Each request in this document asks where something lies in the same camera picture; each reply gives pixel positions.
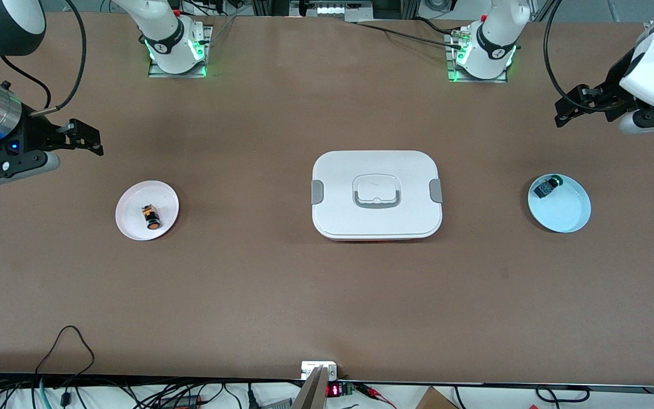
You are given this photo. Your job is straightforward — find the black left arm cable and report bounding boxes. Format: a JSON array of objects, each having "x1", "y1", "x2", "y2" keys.
[{"x1": 543, "y1": 0, "x2": 645, "y2": 106}]

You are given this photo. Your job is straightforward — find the black coiled cable loop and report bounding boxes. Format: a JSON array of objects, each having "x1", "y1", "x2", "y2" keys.
[{"x1": 534, "y1": 385, "x2": 592, "y2": 404}]

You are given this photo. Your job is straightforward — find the small white socket box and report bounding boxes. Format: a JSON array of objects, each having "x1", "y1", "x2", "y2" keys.
[{"x1": 301, "y1": 361, "x2": 339, "y2": 380}]

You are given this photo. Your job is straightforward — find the white lidded box grey latches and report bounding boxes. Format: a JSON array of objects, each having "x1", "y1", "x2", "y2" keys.
[{"x1": 311, "y1": 150, "x2": 443, "y2": 242}]

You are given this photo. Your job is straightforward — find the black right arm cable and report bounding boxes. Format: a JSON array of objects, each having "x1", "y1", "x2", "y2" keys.
[{"x1": 0, "y1": 0, "x2": 88, "y2": 117}]

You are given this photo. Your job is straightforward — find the white side table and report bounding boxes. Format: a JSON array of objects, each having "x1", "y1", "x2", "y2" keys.
[{"x1": 0, "y1": 379, "x2": 654, "y2": 409}]

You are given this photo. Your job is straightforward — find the brown cardboard piece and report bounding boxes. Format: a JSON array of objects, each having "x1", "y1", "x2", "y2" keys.
[{"x1": 415, "y1": 386, "x2": 459, "y2": 409}]

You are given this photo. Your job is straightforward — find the red clip leads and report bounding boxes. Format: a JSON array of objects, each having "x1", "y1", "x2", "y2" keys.
[{"x1": 358, "y1": 383, "x2": 399, "y2": 408}]

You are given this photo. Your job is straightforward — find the black power adapter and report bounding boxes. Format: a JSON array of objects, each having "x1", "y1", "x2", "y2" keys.
[{"x1": 157, "y1": 394, "x2": 206, "y2": 407}]

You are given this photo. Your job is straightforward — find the grey device with light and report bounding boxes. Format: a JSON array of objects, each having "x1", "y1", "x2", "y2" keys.
[{"x1": 290, "y1": 0, "x2": 376, "y2": 22}]

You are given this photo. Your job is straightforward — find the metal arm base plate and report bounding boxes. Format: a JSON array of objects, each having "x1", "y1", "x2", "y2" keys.
[
  {"x1": 446, "y1": 30, "x2": 509, "y2": 84},
  {"x1": 148, "y1": 25, "x2": 213, "y2": 78}
]

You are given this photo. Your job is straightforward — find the thin black looped cable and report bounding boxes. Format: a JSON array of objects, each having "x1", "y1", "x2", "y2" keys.
[{"x1": 35, "y1": 325, "x2": 96, "y2": 377}]

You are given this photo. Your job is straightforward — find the black cable to arm base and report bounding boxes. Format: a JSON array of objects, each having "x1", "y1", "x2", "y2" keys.
[{"x1": 355, "y1": 16, "x2": 467, "y2": 51}]

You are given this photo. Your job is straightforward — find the light blue round plate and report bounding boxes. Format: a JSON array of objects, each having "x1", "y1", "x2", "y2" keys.
[{"x1": 527, "y1": 174, "x2": 592, "y2": 233}]

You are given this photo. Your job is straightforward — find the pink round plate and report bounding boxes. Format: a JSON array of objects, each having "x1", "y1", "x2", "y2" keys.
[{"x1": 115, "y1": 180, "x2": 180, "y2": 241}]

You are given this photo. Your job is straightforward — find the aluminium profile bar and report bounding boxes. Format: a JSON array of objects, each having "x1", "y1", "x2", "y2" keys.
[{"x1": 292, "y1": 365, "x2": 329, "y2": 409}]

